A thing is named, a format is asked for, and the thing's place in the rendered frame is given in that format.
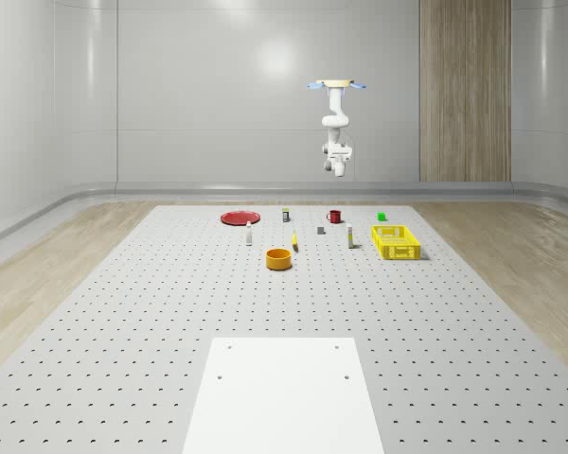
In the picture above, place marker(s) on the drone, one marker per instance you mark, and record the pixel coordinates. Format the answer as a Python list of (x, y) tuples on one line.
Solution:
[(336, 83)]

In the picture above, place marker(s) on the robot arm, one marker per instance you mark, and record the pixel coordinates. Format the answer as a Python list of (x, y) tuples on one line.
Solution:
[(334, 120)]

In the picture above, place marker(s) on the yellow bowl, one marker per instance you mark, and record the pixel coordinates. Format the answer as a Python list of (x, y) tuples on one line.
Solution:
[(278, 261)]

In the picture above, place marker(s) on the yellow basket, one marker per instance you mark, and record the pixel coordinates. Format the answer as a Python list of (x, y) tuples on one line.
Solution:
[(400, 250)]

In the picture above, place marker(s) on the flat-sided can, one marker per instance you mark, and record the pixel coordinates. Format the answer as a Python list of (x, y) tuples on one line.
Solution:
[(286, 216)]

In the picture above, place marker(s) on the red plate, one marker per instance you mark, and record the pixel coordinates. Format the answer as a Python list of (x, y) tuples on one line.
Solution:
[(240, 218)]

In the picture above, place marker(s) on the white board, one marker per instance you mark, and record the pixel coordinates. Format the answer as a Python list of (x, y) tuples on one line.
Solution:
[(284, 402)]

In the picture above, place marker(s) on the small white bottle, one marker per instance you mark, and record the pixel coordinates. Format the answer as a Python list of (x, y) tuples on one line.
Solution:
[(249, 235)]

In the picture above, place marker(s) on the red mug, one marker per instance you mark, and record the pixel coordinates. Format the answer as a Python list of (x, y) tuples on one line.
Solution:
[(335, 217)]

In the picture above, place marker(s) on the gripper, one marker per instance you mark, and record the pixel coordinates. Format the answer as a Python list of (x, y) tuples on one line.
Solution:
[(341, 153)]

